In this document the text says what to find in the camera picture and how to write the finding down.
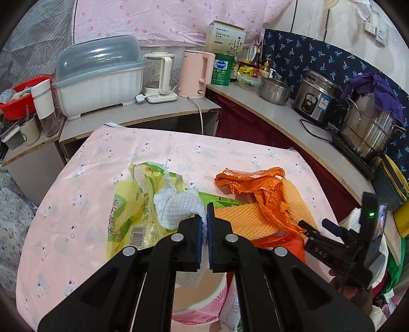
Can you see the pink electric kettle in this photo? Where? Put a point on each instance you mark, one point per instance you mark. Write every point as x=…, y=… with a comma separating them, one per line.
x=191, y=73

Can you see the yellow label jar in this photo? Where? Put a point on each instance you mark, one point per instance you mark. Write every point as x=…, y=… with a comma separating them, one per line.
x=246, y=68

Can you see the pink floral paper cup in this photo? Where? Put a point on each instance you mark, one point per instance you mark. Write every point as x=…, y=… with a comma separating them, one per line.
x=198, y=300

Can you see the white and green carton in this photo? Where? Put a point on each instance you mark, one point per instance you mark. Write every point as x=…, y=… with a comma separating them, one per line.
x=223, y=38

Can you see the large steel steamer pot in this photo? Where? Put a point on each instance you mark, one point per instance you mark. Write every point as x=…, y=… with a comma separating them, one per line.
x=367, y=131

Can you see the small steel pot with lid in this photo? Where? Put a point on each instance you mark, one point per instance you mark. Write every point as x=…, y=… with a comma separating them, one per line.
x=274, y=91

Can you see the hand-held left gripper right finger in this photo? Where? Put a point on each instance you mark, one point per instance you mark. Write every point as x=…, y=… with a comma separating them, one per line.
x=210, y=237

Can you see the red plastic basin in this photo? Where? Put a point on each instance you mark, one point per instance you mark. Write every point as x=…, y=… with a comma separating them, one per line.
x=12, y=108

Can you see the white blender cup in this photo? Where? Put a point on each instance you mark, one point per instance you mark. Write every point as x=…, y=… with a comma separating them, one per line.
x=44, y=102

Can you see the yellow plastic container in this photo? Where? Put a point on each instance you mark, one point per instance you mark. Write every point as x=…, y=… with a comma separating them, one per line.
x=402, y=220

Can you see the purple cloth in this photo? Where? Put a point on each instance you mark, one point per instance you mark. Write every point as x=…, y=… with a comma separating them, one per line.
x=380, y=92

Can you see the white power plug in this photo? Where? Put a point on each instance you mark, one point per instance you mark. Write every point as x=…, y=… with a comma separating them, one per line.
x=141, y=99

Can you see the green tin can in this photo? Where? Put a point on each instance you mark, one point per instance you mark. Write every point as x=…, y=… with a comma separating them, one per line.
x=222, y=71

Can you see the black induction cooker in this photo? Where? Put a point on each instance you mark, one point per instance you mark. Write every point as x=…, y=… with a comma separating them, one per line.
x=354, y=156

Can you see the dark sauce bottle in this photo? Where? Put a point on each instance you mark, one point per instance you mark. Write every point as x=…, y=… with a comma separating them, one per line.
x=256, y=63

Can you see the teal and yellow basin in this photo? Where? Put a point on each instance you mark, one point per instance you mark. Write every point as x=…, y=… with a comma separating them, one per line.
x=394, y=182

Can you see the white mug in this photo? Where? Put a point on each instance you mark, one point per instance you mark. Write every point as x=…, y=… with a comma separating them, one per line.
x=30, y=132

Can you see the grey patterned cloth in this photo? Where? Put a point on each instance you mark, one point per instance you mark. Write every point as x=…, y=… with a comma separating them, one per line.
x=38, y=38

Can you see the pink dotted sheet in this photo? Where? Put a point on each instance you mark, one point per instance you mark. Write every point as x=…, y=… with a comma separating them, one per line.
x=159, y=19

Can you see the grey floral blanket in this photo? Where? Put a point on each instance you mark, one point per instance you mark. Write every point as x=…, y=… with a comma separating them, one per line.
x=16, y=217

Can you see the person's right hand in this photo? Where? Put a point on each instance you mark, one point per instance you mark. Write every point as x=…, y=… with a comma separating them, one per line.
x=354, y=297

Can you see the clear food container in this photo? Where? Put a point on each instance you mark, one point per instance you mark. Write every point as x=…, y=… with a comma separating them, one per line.
x=247, y=83

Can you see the navy printed cloth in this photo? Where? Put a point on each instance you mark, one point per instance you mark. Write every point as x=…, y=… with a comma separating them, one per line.
x=303, y=51

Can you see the yellow-green plastic bag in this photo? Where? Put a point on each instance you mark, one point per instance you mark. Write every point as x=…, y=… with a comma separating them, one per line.
x=127, y=207

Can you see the green tea carton box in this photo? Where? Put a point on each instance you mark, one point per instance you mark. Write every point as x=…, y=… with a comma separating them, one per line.
x=223, y=200

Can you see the white paper towel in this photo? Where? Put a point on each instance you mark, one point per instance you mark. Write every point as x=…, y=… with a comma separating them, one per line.
x=179, y=207

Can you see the white low cabinet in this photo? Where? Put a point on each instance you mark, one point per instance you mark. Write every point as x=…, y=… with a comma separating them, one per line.
x=127, y=111

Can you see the orange plastic bag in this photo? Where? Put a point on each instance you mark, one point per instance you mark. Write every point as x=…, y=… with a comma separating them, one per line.
x=246, y=185

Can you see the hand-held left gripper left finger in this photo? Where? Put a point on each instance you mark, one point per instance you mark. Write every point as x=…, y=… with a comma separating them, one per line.
x=198, y=234

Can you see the orange foam fruit net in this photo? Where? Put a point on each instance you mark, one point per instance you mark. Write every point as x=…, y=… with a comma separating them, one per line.
x=242, y=220

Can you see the white wall socket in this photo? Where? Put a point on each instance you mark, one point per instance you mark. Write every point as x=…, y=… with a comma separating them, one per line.
x=370, y=28

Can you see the steel rice cooker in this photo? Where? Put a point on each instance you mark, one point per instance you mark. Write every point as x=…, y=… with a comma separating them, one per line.
x=316, y=99

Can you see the green plastic bag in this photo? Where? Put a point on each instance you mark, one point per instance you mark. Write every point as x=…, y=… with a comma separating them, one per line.
x=394, y=271

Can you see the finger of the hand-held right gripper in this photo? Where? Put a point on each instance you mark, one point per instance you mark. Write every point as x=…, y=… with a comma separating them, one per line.
x=319, y=247
x=332, y=228

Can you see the pink printed tablecloth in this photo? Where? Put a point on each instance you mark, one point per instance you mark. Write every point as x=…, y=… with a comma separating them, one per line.
x=96, y=159

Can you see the white dish box grey lid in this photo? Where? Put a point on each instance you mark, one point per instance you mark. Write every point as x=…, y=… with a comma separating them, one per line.
x=99, y=89

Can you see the red plastic bag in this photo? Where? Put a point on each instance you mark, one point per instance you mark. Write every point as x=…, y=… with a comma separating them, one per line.
x=281, y=241

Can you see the yellow pump bottle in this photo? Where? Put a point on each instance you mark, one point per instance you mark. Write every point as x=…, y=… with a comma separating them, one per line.
x=266, y=68

